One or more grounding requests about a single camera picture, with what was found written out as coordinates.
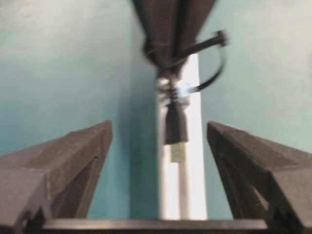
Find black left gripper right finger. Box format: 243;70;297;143
207;121;312;234

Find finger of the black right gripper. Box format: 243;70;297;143
176;0;216;55
132;0;178;67

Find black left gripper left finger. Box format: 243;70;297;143
0;120;113;234

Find black zip tie loop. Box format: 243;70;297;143
141;29;231;92

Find blue tape piece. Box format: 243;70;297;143
175;81;191;104

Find white aluminium rail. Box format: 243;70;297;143
155;54;208;220

